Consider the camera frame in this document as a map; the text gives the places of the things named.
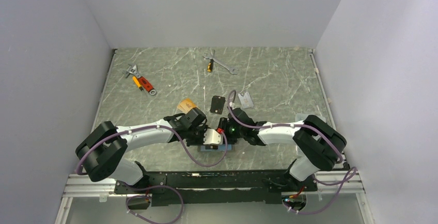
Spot black base frame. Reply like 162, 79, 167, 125
114, 169, 318, 206

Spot red adjustable wrench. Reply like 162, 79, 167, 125
124, 64, 157, 96

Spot clear plastic screw box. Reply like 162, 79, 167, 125
295, 113, 326, 158

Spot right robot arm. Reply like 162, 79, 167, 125
219, 108, 347, 190

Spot silver credit card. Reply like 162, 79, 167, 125
237, 91, 254, 109

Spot grey card holder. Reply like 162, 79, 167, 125
198, 144, 234, 152

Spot yellow black screwdriver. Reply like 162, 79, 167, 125
207, 59, 214, 72

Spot silver open-end wrench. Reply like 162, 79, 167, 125
203, 51, 238, 75

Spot gold credit card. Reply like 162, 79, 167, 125
177, 98, 197, 114

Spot orange utility knife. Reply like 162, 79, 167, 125
132, 76, 144, 91

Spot aluminium rail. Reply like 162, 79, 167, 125
62, 170, 346, 198

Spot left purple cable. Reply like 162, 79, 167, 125
75, 124, 229, 224

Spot black credit card stack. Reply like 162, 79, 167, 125
210, 95, 226, 115

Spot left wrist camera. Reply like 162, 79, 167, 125
202, 128, 223, 146

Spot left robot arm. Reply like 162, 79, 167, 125
75, 107, 207, 193

